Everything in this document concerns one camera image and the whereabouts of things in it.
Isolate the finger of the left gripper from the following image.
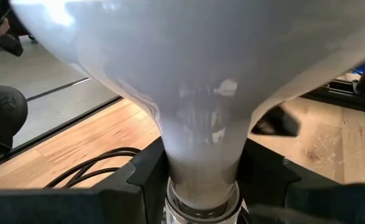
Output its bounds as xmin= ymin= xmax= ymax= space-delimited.
xmin=252 ymin=105 xmax=301 ymax=137

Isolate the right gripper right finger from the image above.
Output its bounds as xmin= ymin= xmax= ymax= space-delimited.
xmin=238 ymin=139 xmax=365 ymax=224

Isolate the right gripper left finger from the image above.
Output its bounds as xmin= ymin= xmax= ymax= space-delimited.
xmin=0 ymin=136 xmax=170 ymax=224

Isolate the chrome lamp socket base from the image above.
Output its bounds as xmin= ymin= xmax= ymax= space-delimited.
xmin=164 ymin=179 xmax=248 ymax=224

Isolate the white globe lightbulb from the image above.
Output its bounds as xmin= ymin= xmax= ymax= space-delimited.
xmin=9 ymin=0 xmax=365 ymax=209

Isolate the black lamp power cord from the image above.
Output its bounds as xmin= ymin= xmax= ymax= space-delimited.
xmin=44 ymin=147 xmax=141 ymax=189

